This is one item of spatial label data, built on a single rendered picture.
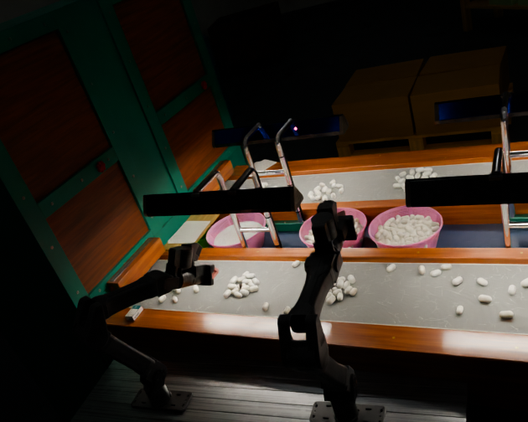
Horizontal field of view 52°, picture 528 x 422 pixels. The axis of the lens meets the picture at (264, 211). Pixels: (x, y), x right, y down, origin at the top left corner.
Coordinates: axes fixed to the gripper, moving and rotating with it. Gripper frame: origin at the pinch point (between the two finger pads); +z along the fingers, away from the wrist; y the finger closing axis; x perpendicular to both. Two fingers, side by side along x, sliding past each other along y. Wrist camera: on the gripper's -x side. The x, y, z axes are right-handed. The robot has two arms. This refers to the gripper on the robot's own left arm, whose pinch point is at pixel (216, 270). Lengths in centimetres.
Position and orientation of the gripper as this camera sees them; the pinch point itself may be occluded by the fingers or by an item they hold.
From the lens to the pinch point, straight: 184.9
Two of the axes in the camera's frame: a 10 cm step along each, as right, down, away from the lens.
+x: 0.5, 10.0, 0.2
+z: 5.6, -0.4, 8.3
